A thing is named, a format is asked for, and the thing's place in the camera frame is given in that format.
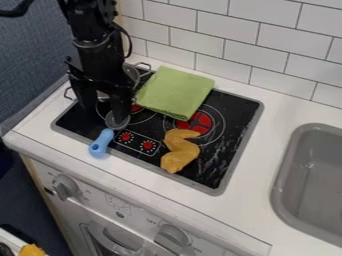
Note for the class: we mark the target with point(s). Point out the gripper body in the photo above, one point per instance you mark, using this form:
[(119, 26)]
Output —
[(100, 66)]

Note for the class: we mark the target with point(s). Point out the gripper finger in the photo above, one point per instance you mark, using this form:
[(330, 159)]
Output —
[(120, 108), (84, 96)]

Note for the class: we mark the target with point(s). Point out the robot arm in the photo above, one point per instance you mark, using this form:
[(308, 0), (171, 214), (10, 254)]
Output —
[(89, 20)]

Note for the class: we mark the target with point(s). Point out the silver pot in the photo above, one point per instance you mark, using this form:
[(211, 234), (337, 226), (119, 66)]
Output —
[(132, 75)]

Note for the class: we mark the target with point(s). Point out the green cloth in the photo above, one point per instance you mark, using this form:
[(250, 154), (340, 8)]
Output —
[(173, 91)]

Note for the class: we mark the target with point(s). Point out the yellow toy food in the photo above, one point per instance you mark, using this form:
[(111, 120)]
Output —
[(180, 150)]

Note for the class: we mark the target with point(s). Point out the toy stove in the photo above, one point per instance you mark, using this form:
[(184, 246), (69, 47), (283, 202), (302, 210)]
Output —
[(222, 133)]

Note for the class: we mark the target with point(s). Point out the yellow toy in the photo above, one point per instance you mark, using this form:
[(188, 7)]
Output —
[(31, 250)]

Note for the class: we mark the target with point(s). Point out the toy sink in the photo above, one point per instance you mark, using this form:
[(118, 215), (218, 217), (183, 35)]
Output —
[(311, 186)]

